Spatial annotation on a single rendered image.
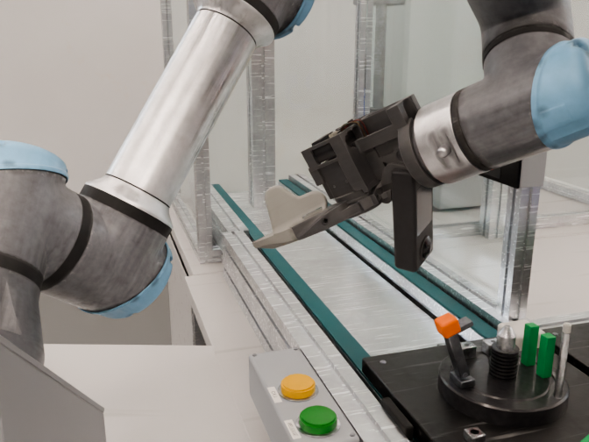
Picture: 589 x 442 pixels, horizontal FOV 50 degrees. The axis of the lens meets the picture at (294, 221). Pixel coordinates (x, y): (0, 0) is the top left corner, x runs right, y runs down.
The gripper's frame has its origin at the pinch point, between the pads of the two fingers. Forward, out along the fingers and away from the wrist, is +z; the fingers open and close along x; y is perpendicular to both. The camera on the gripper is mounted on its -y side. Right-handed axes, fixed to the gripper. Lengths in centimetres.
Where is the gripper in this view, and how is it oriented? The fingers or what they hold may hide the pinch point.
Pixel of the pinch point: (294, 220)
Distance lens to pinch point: 72.2
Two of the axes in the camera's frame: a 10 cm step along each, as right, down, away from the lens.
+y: -4.7, -8.7, -1.6
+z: -6.9, 2.5, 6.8
